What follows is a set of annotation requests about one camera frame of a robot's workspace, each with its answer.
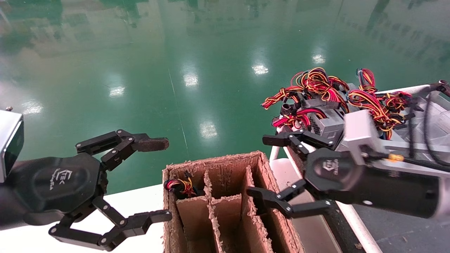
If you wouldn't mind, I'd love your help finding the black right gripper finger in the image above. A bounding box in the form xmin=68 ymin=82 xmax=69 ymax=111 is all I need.
xmin=246 ymin=179 xmax=331 ymax=218
xmin=263 ymin=129 xmax=339 ymax=166

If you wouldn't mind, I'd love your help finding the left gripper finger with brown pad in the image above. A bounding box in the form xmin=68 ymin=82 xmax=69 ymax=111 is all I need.
xmin=76 ymin=129 xmax=170 ymax=172

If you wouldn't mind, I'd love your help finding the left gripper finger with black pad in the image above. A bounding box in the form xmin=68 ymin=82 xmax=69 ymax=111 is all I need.
xmin=49 ymin=196 xmax=173 ymax=252

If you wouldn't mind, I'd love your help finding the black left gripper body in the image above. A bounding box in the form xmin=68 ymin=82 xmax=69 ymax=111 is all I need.
xmin=8 ymin=154 xmax=107 ymax=215

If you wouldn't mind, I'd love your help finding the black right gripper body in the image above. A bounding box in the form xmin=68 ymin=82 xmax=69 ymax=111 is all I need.
xmin=304 ymin=148 xmax=356 ymax=203

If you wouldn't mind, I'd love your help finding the grey power supply with wires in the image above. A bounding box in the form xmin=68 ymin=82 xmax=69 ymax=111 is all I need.
xmin=346 ymin=67 xmax=424 ymax=141
xmin=261 ymin=67 xmax=350 ymax=141
xmin=164 ymin=171 xmax=199 ymax=199

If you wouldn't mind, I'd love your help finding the black pipe joint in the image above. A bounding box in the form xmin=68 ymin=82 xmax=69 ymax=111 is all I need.
xmin=280 ymin=102 xmax=298 ymax=117
xmin=431 ymin=80 xmax=450 ymax=97

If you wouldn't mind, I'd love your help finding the brown cardboard box with dividers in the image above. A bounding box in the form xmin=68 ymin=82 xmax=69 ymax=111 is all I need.
xmin=162 ymin=151 xmax=306 ymax=253

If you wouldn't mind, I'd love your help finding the clear plastic tray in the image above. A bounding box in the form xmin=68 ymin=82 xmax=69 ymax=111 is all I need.
xmin=427 ymin=91 xmax=450 ymax=113
xmin=387 ymin=105 xmax=450 ymax=145

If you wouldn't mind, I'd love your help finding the white rail pipe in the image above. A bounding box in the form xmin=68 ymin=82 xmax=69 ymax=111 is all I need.
xmin=279 ymin=126 xmax=362 ymax=253

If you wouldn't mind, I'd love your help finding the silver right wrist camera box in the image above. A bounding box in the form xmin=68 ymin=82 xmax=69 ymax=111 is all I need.
xmin=339 ymin=110 xmax=391 ymax=163

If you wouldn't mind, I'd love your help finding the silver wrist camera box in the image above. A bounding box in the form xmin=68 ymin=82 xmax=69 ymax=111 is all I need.
xmin=0 ymin=107 xmax=24 ymax=183
xmin=339 ymin=110 xmax=391 ymax=163

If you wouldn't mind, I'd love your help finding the long white pipe rail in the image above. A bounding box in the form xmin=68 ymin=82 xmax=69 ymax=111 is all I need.
xmin=277 ymin=126 xmax=383 ymax=253

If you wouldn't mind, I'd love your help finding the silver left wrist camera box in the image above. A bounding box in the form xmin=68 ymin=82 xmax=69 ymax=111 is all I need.
xmin=0 ymin=107 xmax=24 ymax=183

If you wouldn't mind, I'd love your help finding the black cable yellow connector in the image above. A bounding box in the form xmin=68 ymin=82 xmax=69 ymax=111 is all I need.
xmin=366 ymin=149 xmax=450 ymax=173

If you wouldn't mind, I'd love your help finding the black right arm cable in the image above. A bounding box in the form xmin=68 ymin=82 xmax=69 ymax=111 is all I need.
xmin=408 ymin=93 xmax=450 ymax=168

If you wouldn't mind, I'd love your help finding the white pipe rail black end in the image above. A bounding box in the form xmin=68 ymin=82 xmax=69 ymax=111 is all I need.
xmin=374 ymin=84 xmax=440 ymax=95

